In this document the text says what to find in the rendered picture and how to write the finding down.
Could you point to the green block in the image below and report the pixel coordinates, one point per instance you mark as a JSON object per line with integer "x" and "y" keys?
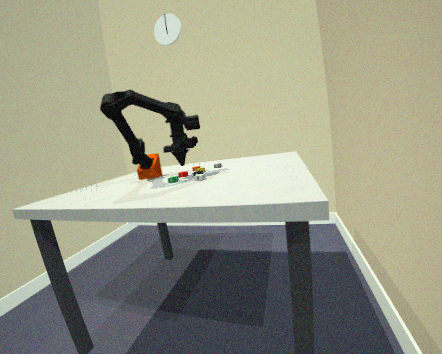
{"x": 173, "y": 179}

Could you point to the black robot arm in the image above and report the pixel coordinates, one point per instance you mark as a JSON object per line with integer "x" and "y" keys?
{"x": 114, "y": 103}

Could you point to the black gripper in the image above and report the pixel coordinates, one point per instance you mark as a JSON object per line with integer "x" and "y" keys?
{"x": 178, "y": 149}

